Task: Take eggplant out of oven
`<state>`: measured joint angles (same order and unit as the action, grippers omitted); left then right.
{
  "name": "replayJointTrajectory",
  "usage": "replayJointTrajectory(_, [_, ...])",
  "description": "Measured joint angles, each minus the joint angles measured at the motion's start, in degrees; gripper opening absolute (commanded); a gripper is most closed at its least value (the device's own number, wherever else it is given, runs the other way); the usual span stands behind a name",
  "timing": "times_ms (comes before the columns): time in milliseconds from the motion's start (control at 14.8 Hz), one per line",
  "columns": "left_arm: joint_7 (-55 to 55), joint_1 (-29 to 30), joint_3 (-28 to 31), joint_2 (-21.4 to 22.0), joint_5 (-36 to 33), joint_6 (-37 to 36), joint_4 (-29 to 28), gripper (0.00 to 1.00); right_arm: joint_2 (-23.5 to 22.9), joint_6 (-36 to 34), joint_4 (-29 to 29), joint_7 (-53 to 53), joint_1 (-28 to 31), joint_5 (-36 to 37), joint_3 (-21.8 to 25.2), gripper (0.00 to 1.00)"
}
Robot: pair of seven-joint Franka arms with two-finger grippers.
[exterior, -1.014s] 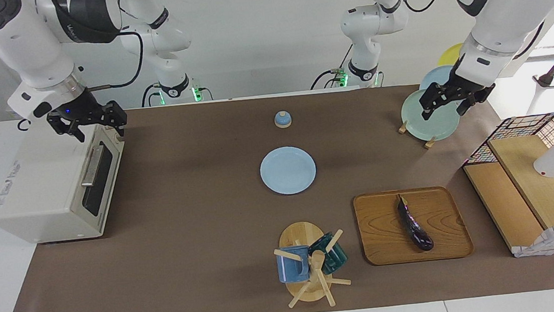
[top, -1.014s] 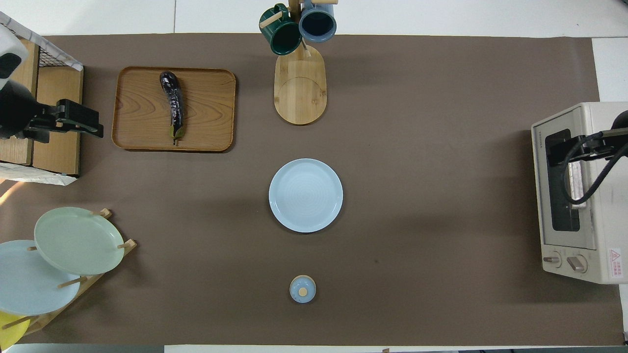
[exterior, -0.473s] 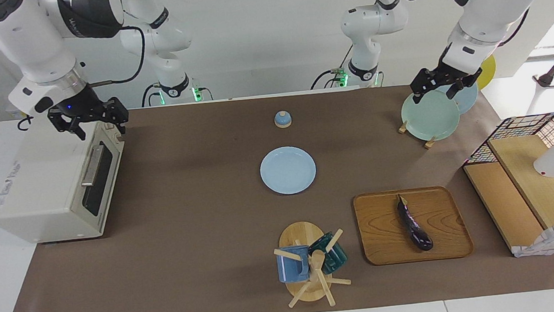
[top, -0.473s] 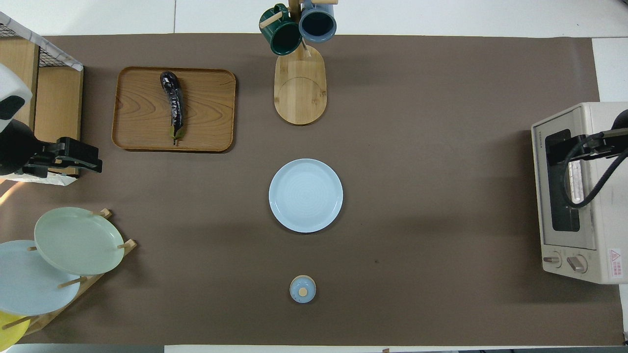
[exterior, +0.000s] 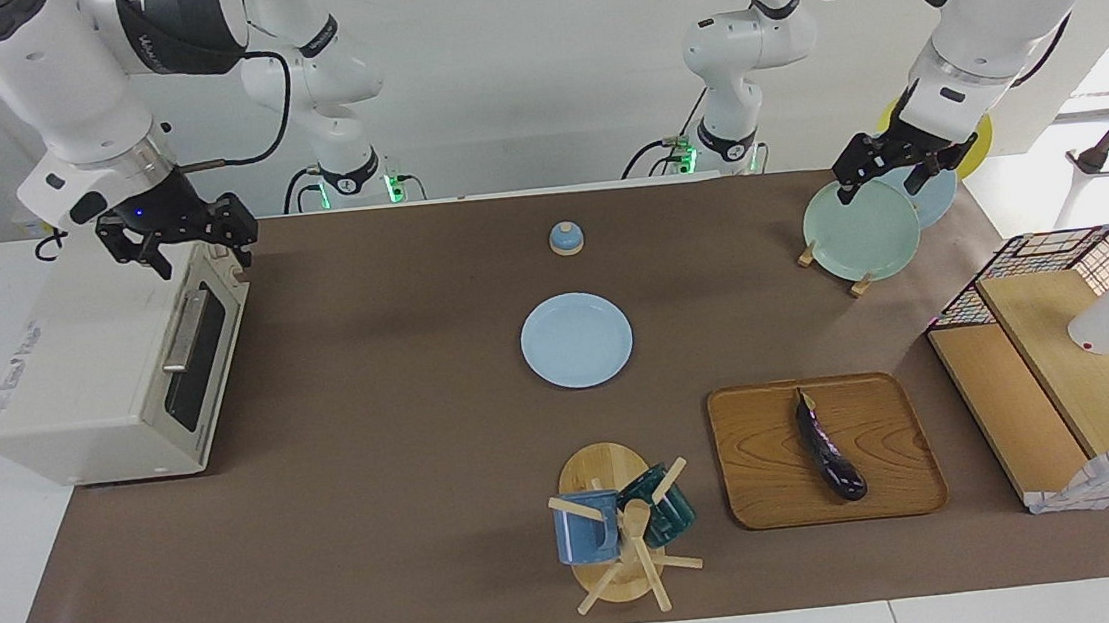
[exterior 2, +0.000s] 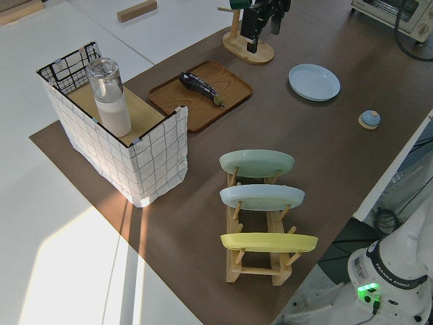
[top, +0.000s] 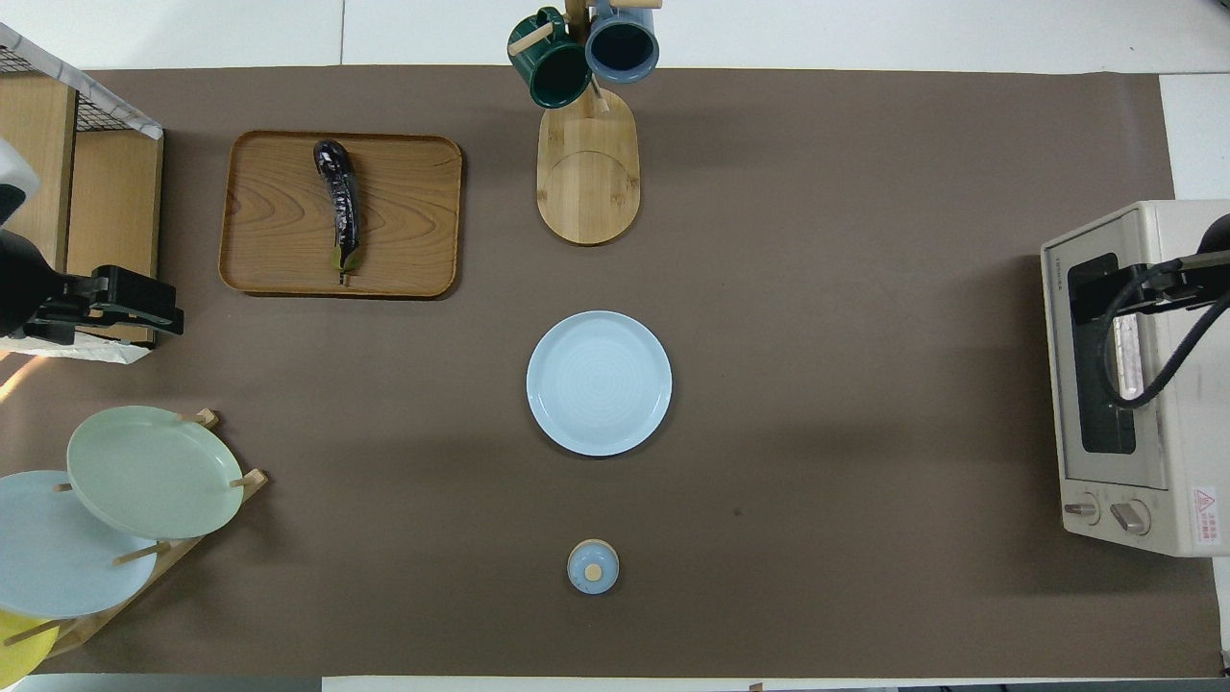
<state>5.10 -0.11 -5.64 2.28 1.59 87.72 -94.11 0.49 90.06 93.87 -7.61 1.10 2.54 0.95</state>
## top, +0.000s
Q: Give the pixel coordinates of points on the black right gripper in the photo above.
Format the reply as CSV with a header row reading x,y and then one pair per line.
x,y
1213,240

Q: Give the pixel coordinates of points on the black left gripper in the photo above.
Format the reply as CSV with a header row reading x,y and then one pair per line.
x,y
34,293

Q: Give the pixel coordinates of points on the glass oven door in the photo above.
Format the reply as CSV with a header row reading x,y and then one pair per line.
x,y
1062,384

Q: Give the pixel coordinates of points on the dark purple eggplant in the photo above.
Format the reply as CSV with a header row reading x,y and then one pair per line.
x,y
341,202

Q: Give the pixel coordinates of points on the light blue round plate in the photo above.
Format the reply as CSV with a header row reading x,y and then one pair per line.
x,y
598,383

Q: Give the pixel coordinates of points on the beige toaster oven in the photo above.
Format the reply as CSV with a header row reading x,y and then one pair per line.
x,y
1192,432

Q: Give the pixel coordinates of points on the pale green plate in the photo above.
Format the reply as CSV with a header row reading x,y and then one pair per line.
x,y
154,471

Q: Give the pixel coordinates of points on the wooden plate rack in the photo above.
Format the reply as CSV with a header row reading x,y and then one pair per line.
x,y
216,505

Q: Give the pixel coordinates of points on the light blue racked plate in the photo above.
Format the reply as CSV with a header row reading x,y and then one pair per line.
x,y
48,557

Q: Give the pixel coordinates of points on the wooden serving tray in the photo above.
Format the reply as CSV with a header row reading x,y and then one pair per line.
x,y
413,211

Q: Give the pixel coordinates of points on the brown table mat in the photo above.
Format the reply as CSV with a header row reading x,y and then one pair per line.
x,y
817,192

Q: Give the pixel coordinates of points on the yellow plate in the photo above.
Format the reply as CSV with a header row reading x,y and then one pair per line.
x,y
19,649

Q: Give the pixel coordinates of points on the wooden mug tree stand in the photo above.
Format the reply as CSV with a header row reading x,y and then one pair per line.
x,y
588,173

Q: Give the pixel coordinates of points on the dark green mug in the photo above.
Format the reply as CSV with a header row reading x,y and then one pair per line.
x,y
553,67

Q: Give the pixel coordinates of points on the blue mug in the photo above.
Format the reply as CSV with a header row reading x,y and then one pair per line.
x,y
623,43

